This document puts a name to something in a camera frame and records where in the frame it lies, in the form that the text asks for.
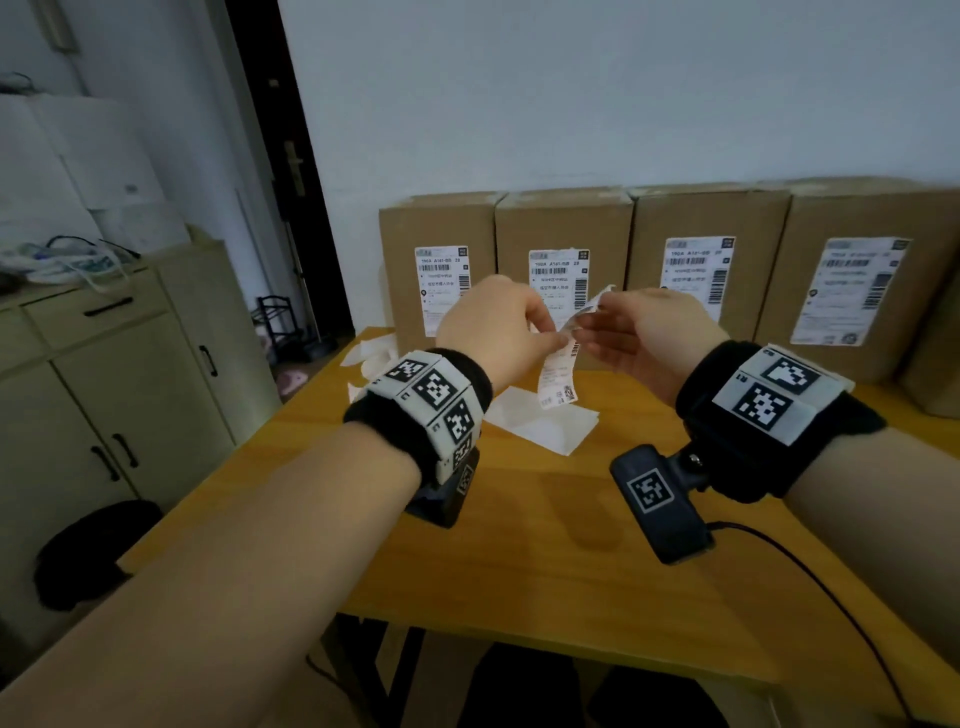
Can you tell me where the person's right forearm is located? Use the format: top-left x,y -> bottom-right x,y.
783,427 -> 960,673

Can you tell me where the cream wooden cabinet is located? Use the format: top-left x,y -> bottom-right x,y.
0,239 -> 283,654

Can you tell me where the person's right hand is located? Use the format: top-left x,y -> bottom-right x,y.
573,287 -> 730,408

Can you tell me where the black shoe rack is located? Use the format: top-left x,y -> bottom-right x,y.
251,296 -> 305,361

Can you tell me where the person's right leg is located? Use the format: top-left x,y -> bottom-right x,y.
588,665 -> 730,728

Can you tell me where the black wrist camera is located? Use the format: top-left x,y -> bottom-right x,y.
608,443 -> 716,566
404,447 -> 481,530

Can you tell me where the black wristband with marker tiles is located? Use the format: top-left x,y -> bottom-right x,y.
343,347 -> 495,487
674,339 -> 889,505

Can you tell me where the black camera cable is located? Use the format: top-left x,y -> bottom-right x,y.
708,521 -> 924,728

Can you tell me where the person's left forearm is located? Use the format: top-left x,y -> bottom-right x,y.
0,421 -> 421,728

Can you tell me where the person's left hand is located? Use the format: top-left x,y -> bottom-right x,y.
434,274 -> 571,397

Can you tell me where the person's left leg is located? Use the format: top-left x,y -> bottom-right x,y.
457,643 -> 588,728

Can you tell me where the brown cardboard box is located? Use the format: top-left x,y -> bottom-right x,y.
626,182 -> 793,346
378,191 -> 508,358
753,176 -> 960,385
899,269 -> 960,419
494,187 -> 635,369

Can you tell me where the white carton with small mark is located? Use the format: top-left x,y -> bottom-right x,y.
29,93 -> 166,211

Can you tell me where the person's leg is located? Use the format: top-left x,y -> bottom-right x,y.
588,665 -> 730,728
457,643 -> 588,728

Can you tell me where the shipping label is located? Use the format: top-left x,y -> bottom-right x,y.
537,333 -> 583,410
527,247 -> 592,313
413,243 -> 472,339
789,236 -> 913,348
659,236 -> 737,324

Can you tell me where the mop with dark base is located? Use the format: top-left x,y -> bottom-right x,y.
288,217 -> 339,363

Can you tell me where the bundle of white cables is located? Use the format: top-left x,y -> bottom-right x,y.
0,236 -> 144,290

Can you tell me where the large white carton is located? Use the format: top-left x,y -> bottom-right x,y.
0,95 -> 103,253

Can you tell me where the black round stool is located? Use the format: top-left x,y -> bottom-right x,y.
33,500 -> 165,613

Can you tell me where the black metal table leg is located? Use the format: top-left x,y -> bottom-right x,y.
322,613 -> 427,728

